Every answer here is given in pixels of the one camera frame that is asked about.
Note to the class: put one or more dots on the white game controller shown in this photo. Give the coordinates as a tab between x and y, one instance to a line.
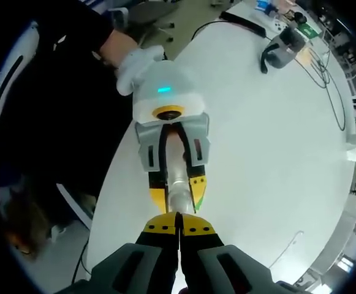
279	24

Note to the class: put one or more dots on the brown blurry object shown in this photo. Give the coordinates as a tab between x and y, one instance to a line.
27	226

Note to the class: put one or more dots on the pale opaque pump bottle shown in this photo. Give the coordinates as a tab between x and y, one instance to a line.
177	171

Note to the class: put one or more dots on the green box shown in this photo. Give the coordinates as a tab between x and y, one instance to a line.
309	31

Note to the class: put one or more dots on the black power strip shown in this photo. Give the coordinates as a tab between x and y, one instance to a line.
245	23

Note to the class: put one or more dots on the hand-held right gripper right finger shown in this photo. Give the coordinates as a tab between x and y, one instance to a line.
226	266

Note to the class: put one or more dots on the clear plastic bottle cover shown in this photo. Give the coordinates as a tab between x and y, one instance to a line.
180	199

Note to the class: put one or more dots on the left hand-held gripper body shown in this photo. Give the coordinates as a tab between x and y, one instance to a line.
165	79

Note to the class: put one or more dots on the grey office chair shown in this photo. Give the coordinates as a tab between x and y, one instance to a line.
153	12

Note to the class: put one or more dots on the white chest-worn device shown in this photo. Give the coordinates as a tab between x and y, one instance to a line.
32	36

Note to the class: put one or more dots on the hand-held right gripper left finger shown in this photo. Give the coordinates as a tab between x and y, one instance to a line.
128	266

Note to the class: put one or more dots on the person's right hand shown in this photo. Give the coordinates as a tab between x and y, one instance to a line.
185	291

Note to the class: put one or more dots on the black t-shirt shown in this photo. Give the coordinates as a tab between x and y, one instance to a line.
67	128

